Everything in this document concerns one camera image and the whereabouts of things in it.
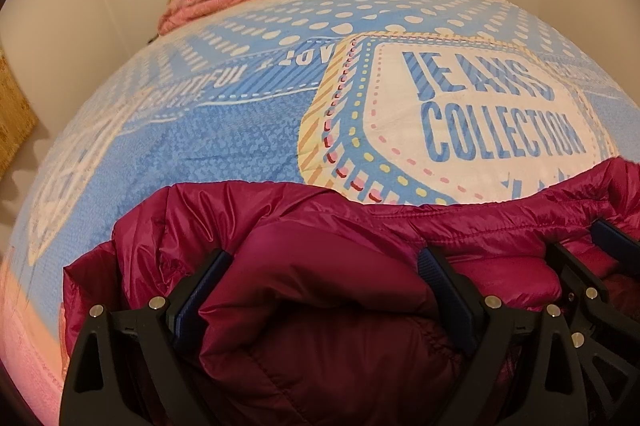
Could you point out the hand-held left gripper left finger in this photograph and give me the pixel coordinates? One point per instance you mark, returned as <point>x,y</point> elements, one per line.
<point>200,301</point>

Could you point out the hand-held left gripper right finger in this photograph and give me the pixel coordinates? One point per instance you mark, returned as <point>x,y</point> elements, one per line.
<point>450,301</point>

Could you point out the beige floral curtain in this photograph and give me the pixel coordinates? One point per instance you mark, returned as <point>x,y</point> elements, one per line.
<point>12,116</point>

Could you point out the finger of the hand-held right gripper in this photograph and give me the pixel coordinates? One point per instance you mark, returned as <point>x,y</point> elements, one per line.
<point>567,266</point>
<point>615,236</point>

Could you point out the magenta puffer jacket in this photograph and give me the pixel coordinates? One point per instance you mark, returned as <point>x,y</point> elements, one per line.
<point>325,266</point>

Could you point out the pink blue printed bedsheet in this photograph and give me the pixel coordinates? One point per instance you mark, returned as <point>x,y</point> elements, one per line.
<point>250,121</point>

